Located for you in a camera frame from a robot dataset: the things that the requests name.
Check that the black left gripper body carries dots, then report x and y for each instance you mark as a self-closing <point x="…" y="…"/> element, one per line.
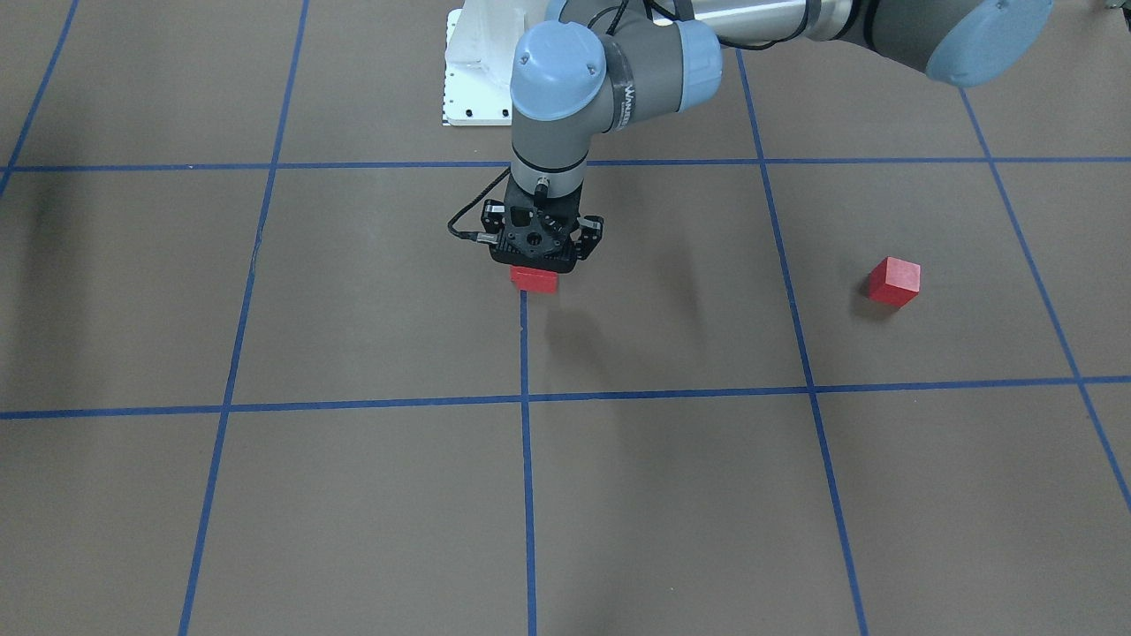
<point x="491" y="217"/>

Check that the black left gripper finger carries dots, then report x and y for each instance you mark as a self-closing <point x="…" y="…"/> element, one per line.
<point x="591" y="230"/>

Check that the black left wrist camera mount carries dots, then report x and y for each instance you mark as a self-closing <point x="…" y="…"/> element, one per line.
<point x="542" y="247"/>

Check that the white pedestal column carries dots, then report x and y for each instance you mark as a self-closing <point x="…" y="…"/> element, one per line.
<point x="479" y="46"/>

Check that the red block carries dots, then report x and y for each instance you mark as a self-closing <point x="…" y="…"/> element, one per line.
<point x="894" y="282"/>
<point x="534" y="280"/>

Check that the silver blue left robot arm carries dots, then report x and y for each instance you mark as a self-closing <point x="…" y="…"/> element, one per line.
<point x="596" y="67"/>

